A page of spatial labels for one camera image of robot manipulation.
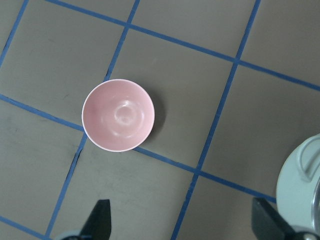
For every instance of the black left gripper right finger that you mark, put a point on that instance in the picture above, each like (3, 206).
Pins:
(268, 224)

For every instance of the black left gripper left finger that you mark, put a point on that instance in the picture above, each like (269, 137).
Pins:
(98, 225)

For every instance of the mint green cooking pot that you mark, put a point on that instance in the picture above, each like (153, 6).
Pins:
(298, 186)

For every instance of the pink bowl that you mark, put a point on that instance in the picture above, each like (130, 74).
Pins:
(118, 115)

